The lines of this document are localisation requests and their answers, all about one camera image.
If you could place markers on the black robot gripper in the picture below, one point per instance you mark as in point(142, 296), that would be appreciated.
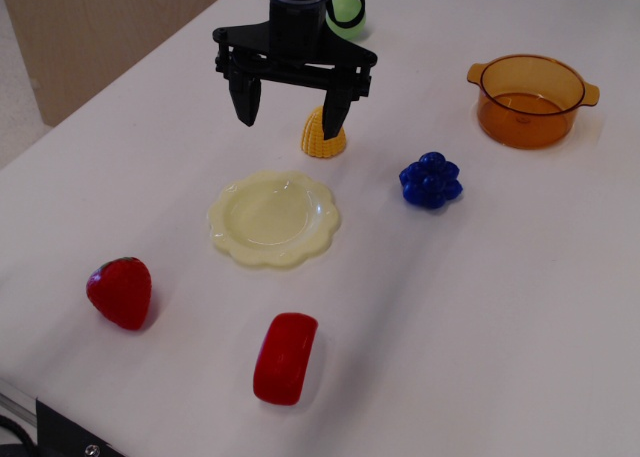
point(296, 47)

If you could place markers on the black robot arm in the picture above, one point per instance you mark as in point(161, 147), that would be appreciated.
point(295, 46)

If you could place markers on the pale yellow scalloped plate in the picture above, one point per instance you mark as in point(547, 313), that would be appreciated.
point(276, 219)

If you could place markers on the yellow toy corn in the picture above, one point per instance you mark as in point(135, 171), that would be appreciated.
point(313, 142)

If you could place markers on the green toy ball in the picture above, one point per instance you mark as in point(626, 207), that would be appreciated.
point(347, 20)

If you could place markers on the blue toy grape bunch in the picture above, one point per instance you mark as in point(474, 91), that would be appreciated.
point(431, 181)

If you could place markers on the wooden cabinet panel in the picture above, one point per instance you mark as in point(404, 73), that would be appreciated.
point(73, 49)

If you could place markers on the orange transparent toy pot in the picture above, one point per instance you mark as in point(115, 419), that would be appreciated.
point(529, 101)

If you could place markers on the red toy strawberry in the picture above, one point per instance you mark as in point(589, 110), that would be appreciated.
point(121, 291)

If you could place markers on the aluminium table frame rail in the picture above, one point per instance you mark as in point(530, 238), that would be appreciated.
point(18, 404)

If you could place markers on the black metal corner bracket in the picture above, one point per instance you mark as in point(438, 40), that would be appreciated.
point(59, 436)

